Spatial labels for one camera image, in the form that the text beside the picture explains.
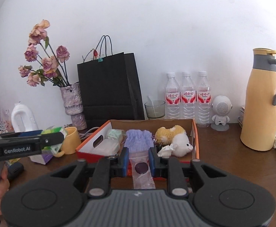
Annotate clear zip bag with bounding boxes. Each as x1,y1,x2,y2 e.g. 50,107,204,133
129,151,155,190

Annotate purple knitted pouch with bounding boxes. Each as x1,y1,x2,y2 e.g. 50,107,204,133
124,129,154,153

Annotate clear plastic container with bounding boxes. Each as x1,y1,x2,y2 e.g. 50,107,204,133
90,139,120,156

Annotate white tissue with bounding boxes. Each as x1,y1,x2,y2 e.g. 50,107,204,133
157,145,175,158

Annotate red cardboard box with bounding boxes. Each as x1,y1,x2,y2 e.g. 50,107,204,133
76,119,199,179

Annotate orange white plush toy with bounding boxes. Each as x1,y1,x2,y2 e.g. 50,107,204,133
155,125,193,158

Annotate white detergent bottle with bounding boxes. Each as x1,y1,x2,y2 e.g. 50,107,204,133
11,102,39,132

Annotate green wrapped bundle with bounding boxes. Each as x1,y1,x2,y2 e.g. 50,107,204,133
106,129,124,144

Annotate purple tissue pack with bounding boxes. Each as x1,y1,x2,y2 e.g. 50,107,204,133
29,154,53,165

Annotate clear glass cup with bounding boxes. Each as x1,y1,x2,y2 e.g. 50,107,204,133
144,100,165,119

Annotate left water bottle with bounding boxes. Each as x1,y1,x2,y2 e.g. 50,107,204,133
165,73,181,119

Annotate water bottle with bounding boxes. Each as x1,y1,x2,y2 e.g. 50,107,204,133
197,71,211,128
165,73,181,119
181,72,196,119

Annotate yellow ceramic mug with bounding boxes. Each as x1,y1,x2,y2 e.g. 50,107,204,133
54,127,82,157

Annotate middle water bottle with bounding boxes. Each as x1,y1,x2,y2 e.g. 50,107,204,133
181,72,196,119

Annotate black paper bag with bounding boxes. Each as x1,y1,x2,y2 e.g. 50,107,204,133
77,52,145,129

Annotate right water bottle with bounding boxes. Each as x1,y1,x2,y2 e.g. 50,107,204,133
197,71,211,128

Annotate white robot figurine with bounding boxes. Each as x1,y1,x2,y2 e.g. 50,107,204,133
211,95,232,132

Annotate purple textured vase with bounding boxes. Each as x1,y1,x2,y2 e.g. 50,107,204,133
60,82,87,131

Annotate dried pink flowers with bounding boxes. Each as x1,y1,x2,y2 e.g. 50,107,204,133
18,19,70,88

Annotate yellow thermos jug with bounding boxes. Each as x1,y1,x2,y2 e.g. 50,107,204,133
240,48,276,152

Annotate grey cable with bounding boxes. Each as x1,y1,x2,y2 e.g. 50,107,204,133
78,127,100,141

